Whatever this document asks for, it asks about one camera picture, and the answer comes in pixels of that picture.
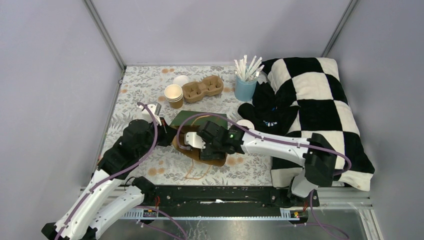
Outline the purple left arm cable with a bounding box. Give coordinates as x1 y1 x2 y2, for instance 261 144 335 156
54 101 190 240

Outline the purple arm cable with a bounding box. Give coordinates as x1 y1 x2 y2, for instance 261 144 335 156
54 101 190 240
175 112 353 240

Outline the stack of white cup lids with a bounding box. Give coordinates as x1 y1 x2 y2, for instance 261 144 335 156
173 75 190 87

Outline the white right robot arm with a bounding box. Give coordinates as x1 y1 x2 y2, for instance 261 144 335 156
183 120 337 206

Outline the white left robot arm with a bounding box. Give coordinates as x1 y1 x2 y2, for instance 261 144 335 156
41 102 176 240

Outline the green brown paper bag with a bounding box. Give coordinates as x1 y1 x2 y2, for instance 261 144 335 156
170 110 228 181

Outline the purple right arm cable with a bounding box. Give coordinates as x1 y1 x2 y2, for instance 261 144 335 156
175 112 353 240

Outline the black white checkered blanket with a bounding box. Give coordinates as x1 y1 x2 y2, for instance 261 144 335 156
262 57 375 192

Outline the aluminium frame rail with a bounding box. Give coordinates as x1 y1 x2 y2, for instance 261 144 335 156
64 186 385 240

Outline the black cloth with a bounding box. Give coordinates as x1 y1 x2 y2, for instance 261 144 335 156
237 83 300 136

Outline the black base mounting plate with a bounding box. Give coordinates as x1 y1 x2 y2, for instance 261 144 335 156
131 177 320 218

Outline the white wrapped straws bundle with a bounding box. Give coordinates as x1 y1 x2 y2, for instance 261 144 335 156
234 55 264 82

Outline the blue straw holder cup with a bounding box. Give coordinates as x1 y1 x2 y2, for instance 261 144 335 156
234 76 257 102

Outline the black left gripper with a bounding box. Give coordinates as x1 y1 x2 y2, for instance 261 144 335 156
137 116 178 158

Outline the stack of brown paper cups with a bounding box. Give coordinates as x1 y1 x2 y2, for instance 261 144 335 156
164 84 183 109

